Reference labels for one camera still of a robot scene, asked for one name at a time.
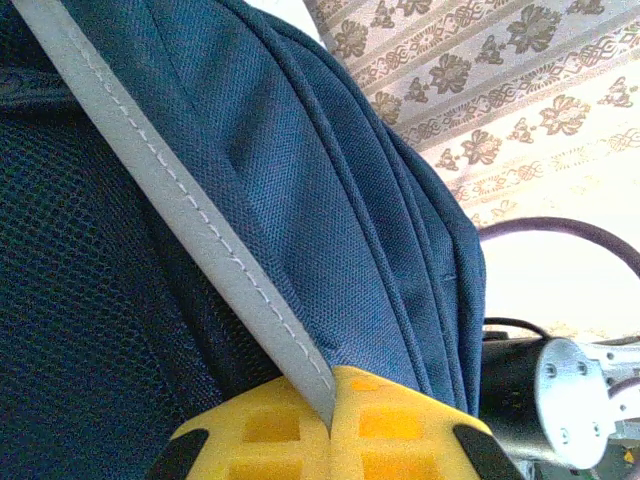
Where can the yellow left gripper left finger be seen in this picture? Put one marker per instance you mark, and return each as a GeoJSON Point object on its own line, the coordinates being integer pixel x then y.
{"type": "Point", "coordinates": [260, 435]}

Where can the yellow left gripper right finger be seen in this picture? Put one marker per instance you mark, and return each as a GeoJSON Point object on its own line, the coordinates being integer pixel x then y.
{"type": "Point", "coordinates": [400, 435]}

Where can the navy blue backpack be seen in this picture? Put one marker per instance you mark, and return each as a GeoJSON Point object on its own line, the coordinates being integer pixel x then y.
{"type": "Point", "coordinates": [300, 175]}

